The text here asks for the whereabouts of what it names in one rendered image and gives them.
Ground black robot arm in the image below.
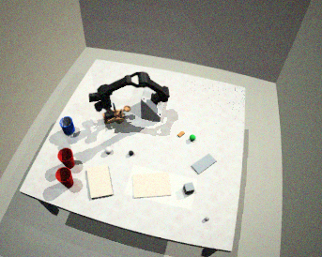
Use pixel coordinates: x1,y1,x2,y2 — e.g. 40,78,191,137
88,72,170,113

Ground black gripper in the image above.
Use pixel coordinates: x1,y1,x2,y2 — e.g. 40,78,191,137
102,100,115,119

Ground red plastic cup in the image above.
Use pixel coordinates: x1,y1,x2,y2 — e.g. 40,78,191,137
57,148,75,169
55,167,73,188

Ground blue cup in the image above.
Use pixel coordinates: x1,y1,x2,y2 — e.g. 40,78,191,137
60,116,75,136

